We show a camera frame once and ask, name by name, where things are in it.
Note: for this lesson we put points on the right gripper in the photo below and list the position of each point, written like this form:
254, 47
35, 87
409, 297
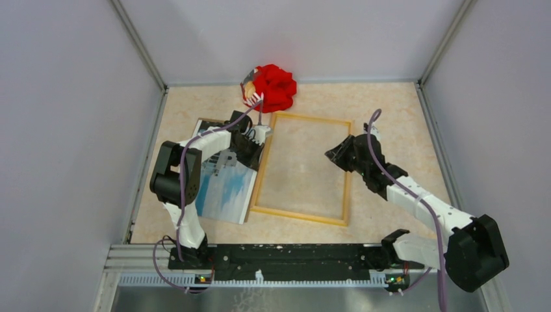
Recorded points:
337, 155

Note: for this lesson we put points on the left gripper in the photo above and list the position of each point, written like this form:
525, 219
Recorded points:
253, 161

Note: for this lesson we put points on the yellow wooden picture frame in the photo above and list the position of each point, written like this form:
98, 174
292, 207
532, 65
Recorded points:
295, 178

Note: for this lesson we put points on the building photo print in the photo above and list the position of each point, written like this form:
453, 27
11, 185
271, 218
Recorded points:
225, 188

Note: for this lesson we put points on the brown cardboard backing board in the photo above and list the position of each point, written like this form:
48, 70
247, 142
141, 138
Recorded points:
211, 120

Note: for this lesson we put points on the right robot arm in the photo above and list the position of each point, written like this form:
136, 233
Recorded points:
469, 249

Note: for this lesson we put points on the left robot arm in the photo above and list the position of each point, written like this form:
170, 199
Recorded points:
176, 177

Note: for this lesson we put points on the red crumpled cloth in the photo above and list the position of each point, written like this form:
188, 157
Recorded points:
269, 88

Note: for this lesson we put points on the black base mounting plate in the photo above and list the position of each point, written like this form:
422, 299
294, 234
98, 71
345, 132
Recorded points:
287, 262

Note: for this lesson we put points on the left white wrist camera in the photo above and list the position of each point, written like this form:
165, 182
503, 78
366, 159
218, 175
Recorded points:
260, 133

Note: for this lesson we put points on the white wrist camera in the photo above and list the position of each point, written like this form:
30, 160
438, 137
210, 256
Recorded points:
372, 130
260, 133

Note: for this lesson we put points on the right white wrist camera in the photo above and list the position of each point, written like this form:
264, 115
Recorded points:
372, 130

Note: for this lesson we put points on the aluminium front rail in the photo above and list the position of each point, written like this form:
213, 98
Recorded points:
136, 277

